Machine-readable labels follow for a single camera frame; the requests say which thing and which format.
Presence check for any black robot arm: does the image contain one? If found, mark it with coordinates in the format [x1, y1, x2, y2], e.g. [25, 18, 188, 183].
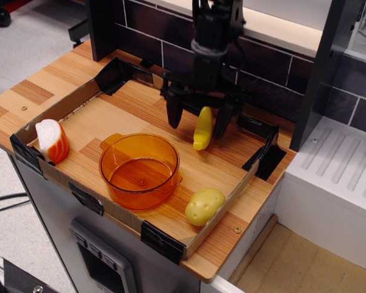
[160, 1, 246, 138]

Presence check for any white toy sink drainboard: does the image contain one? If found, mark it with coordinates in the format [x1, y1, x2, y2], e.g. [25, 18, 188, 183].
[275, 117, 366, 269]

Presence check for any dark wooden left post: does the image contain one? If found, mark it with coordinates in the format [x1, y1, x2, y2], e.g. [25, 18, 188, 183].
[85, 0, 124, 62]

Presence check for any orange transparent plastic pot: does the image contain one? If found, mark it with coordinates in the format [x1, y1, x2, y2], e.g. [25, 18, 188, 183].
[99, 133, 182, 211]

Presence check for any grey toy oven front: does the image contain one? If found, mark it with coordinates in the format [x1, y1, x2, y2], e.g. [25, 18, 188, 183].
[68, 218, 138, 293]

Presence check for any dark wooden right post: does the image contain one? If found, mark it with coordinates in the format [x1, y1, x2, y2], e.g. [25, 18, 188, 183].
[290, 0, 362, 151]

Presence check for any black cable on floor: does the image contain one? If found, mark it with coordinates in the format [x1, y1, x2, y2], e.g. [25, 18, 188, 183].
[0, 192, 30, 214]

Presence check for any yellow toy banana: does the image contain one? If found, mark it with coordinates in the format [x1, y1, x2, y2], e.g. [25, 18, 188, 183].
[193, 106, 213, 151]

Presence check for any dark wooden post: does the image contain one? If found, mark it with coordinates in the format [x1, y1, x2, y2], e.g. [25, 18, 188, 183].
[85, 0, 124, 62]
[290, 0, 362, 151]

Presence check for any yellow toy potato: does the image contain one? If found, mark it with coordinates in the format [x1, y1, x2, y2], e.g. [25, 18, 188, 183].
[185, 187, 225, 226]

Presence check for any white orange toy sushi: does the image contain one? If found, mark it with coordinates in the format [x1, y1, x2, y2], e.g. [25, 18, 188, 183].
[35, 119, 69, 163]

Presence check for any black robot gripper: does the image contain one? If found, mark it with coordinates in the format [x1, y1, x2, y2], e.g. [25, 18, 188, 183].
[159, 54, 248, 140]

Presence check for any black caster wheel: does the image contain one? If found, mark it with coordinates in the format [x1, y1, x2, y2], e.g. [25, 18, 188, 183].
[0, 7, 11, 27]

